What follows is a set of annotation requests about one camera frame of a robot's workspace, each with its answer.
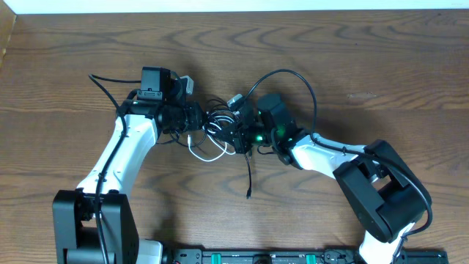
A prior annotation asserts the black right camera cable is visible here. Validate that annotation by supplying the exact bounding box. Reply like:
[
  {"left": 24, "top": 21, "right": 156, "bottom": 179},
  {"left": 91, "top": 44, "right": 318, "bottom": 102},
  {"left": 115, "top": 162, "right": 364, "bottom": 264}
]
[{"left": 241, "top": 68, "right": 434, "bottom": 264}]

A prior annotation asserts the black left camera cable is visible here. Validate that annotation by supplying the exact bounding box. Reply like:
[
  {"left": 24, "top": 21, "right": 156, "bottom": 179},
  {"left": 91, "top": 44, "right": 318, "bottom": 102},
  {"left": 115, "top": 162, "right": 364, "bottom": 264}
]
[{"left": 87, "top": 73, "right": 147, "bottom": 264}]

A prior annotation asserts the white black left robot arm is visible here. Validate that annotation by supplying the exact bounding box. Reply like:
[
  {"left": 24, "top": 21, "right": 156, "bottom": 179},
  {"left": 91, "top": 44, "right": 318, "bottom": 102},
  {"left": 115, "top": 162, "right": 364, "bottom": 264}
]
[{"left": 52, "top": 67, "right": 204, "bottom": 263}]

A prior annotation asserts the black camera cable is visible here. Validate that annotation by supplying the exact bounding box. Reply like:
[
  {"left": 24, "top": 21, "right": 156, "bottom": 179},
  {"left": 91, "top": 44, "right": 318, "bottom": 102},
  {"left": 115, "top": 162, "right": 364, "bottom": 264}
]
[
  {"left": 241, "top": 68, "right": 434, "bottom": 264},
  {"left": 87, "top": 73, "right": 147, "bottom": 264}
]

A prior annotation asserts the black USB cable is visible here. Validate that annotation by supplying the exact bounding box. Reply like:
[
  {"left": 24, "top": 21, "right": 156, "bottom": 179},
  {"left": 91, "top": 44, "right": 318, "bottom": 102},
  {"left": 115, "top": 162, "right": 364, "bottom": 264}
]
[{"left": 157, "top": 95, "right": 254, "bottom": 199}]

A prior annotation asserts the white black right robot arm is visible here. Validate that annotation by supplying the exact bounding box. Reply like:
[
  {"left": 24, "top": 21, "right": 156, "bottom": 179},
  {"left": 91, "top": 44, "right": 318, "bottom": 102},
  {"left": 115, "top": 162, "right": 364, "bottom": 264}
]
[{"left": 215, "top": 94, "right": 432, "bottom": 263}]

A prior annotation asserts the white USB cable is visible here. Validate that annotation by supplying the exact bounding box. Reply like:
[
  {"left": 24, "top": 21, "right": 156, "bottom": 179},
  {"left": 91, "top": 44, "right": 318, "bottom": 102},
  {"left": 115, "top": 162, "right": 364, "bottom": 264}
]
[{"left": 186, "top": 114, "right": 237, "bottom": 163}]

